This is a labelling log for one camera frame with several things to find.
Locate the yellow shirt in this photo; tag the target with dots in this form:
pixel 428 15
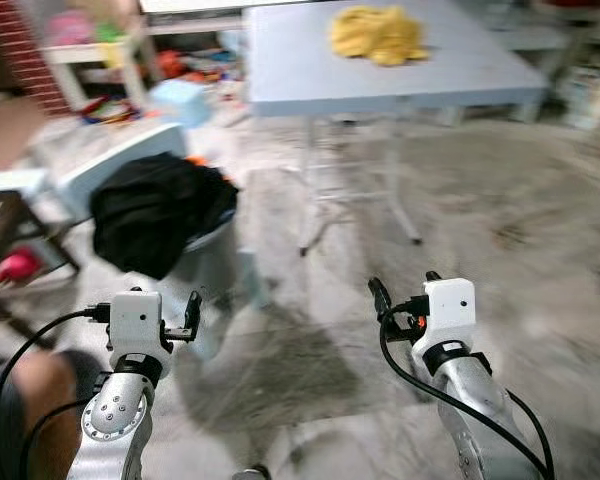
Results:
pixel 375 35

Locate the bright orange item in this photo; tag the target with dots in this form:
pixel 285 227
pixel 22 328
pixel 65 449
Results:
pixel 195 160

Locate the bright flat screen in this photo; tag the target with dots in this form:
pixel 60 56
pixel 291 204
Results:
pixel 200 5

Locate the orange ball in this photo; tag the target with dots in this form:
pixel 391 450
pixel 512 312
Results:
pixel 170 65

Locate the printed white carton bag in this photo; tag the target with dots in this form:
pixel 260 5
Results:
pixel 590 98

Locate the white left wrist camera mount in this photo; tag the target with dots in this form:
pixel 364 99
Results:
pixel 135 320

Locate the light blue plastic tub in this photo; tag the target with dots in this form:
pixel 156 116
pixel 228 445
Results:
pixel 180 103

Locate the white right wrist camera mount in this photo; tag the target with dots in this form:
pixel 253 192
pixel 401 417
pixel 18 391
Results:
pixel 450 305

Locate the grey laundry basket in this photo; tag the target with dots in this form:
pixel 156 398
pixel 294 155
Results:
pixel 210 280

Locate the dark robot foot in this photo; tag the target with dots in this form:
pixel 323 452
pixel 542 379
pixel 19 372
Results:
pixel 250 473

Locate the small white shelf table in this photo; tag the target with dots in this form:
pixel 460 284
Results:
pixel 80 50

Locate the small red item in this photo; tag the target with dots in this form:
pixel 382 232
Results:
pixel 15 268

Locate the dark wooden stool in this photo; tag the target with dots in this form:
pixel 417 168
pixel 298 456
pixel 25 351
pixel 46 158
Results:
pixel 10 205

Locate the person's bare leg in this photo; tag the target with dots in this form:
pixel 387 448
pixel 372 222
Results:
pixel 45 400

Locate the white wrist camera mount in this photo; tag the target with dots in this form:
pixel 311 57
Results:
pixel 135 320
pixel 450 305

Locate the grey folding table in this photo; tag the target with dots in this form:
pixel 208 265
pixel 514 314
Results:
pixel 310 70

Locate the black garment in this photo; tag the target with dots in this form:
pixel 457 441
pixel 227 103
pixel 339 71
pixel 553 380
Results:
pixel 155 210

